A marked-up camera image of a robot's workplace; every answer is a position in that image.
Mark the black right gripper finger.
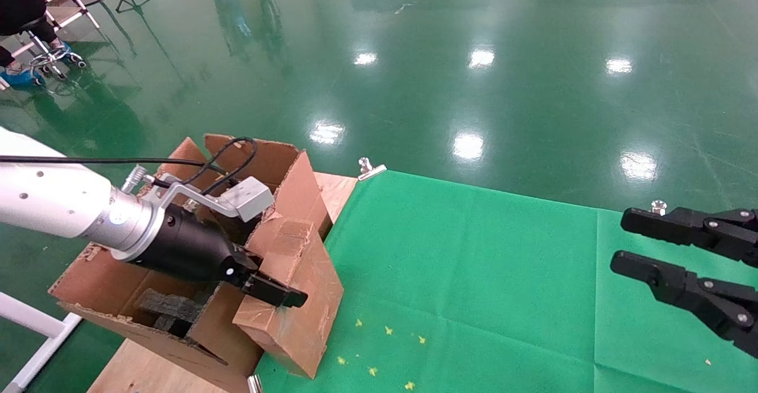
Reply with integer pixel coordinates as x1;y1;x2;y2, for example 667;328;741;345
610;249;758;359
620;206;758;267

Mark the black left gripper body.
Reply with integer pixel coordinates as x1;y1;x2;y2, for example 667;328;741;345
134;204;262;291

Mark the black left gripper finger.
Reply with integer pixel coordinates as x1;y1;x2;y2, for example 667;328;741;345
240;272;309;310

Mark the large open brown carton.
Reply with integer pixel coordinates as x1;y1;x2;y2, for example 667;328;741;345
49;133;333;393

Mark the black foam block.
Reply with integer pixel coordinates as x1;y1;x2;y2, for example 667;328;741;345
136;288;209;338

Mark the green table cloth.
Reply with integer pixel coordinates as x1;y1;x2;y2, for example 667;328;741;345
255;170;758;393

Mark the chrome wheeled stool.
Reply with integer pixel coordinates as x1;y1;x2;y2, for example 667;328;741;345
24;26;88;82

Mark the blue shoe cover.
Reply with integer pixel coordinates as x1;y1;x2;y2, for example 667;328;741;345
0;65;46;91

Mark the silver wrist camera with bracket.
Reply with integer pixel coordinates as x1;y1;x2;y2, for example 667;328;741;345
155;174;276;223

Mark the white metal frame bar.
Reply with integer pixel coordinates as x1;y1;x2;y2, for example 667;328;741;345
0;292;84;393

